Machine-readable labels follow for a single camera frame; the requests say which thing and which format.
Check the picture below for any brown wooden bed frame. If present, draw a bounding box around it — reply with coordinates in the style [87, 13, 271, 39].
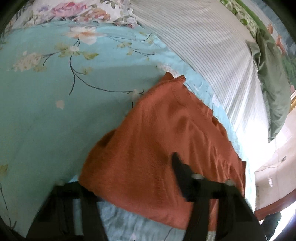
[254, 189, 296, 221]

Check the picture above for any white striped pillow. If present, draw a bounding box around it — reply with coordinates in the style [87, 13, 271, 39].
[132, 1, 268, 164]

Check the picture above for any green pillow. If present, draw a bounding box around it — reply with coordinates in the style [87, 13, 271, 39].
[248, 29, 290, 142]

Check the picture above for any rust orange knit cloth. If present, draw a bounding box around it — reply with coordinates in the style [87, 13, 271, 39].
[79, 73, 246, 230]

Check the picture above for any pink floral white pillow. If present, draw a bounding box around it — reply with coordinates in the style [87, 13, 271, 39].
[6, 1, 137, 29]

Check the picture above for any green cartoon print cloth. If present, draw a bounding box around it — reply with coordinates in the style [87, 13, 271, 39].
[219, 0, 295, 93]

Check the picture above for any light blue floral bedsheet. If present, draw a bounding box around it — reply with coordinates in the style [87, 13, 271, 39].
[1, 21, 245, 235]

